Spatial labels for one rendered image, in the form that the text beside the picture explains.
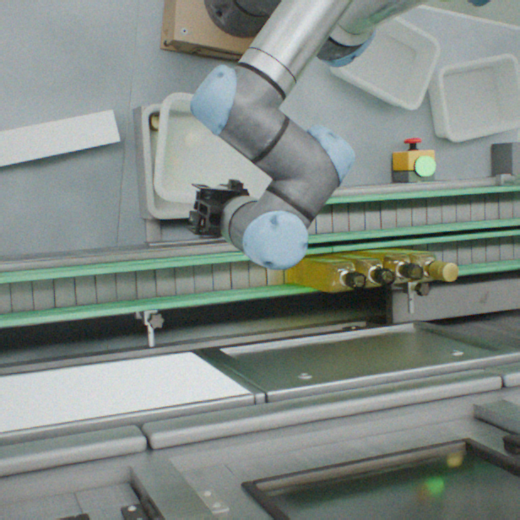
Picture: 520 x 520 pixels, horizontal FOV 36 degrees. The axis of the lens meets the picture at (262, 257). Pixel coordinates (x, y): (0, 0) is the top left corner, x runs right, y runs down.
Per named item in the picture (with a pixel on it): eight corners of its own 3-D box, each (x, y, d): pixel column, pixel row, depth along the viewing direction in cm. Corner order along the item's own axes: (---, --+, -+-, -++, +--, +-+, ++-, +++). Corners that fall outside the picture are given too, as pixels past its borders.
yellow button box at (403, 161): (392, 182, 185) (408, 182, 178) (391, 149, 185) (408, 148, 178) (418, 181, 188) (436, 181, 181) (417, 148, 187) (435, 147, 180)
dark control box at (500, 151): (490, 176, 195) (512, 176, 187) (490, 143, 194) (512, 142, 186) (517, 175, 198) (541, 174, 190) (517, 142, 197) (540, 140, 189)
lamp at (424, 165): (414, 176, 179) (420, 176, 176) (413, 156, 178) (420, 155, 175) (430, 176, 180) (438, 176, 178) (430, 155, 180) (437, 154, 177)
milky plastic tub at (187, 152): (150, 95, 135) (164, 89, 127) (273, 116, 143) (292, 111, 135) (140, 198, 135) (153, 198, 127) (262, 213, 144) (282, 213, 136)
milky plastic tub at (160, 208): (139, 219, 164) (149, 220, 156) (132, 108, 162) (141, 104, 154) (219, 213, 170) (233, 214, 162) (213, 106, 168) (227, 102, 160)
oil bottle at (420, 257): (362, 273, 170) (417, 284, 150) (361, 246, 169) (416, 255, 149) (385, 271, 172) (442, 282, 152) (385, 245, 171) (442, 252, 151)
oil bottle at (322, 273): (287, 282, 164) (333, 295, 144) (285, 254, 163) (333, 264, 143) (311, 279, 166) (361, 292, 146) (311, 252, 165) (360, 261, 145)
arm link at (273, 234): (327, 232, 102) (287, 286, 101) (294, 216, 112) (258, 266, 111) (282, 197, 98) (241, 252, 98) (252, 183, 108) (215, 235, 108)
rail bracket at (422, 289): (383, 308, 173) (417, 317, 160) (382, 277, 172) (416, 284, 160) (399, 306, 174) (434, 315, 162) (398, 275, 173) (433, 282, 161)
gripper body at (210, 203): (190, 180, 122) (213, 192, 111) (243, 185, 125) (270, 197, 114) (185, 229, 124) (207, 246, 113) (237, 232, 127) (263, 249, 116)
